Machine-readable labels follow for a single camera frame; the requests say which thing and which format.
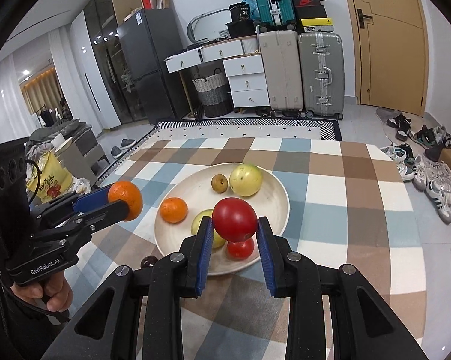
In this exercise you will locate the yellow shoe box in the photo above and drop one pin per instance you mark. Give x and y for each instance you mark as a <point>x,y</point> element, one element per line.
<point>325,24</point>

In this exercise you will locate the wooden door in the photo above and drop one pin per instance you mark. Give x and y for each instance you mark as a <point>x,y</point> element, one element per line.
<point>391,51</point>

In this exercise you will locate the white drawer desk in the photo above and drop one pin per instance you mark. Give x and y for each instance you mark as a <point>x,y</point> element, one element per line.
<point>242,64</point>

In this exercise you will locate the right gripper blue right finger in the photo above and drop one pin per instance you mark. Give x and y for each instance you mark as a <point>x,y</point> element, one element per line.
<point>364,326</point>

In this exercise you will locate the stacked black shoe boxes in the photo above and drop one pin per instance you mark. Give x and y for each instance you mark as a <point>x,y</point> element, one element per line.
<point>309,9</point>

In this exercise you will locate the woven laundry basket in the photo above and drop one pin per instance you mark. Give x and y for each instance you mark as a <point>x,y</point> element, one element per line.
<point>214,94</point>

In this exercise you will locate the dark purple plum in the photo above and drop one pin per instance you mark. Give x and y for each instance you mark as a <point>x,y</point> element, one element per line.
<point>148,261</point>

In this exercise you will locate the yellow plastic bag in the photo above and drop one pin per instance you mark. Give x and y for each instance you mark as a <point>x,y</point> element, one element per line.
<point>54,180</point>

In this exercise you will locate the yellow round fruit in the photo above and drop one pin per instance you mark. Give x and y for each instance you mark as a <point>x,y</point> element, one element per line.
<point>246,180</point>

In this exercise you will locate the cream round plate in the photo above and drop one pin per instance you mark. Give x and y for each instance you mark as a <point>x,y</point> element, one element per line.
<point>234,196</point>

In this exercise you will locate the red tomato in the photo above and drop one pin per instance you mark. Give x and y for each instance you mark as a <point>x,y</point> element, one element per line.
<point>240,250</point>
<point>234,219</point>

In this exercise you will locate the left hand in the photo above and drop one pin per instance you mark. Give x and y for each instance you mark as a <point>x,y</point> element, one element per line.
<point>57,289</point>

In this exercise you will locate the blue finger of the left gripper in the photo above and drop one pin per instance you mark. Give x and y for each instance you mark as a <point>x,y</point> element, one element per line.
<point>87,200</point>
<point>105,215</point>

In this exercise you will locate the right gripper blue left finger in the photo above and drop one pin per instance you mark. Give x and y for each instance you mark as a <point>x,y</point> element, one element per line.
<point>144,304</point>

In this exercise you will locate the silver suitcase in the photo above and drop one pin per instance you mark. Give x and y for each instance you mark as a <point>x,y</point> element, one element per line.
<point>322,69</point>

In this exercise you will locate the black refrigerator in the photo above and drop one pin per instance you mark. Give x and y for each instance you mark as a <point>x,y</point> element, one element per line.
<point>147,39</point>

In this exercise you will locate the orange tangerine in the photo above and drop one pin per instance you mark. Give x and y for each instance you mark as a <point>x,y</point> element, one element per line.
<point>173,210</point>
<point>126,191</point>

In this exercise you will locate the beige suitcase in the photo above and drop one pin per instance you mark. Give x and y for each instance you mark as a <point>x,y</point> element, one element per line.
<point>280,55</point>

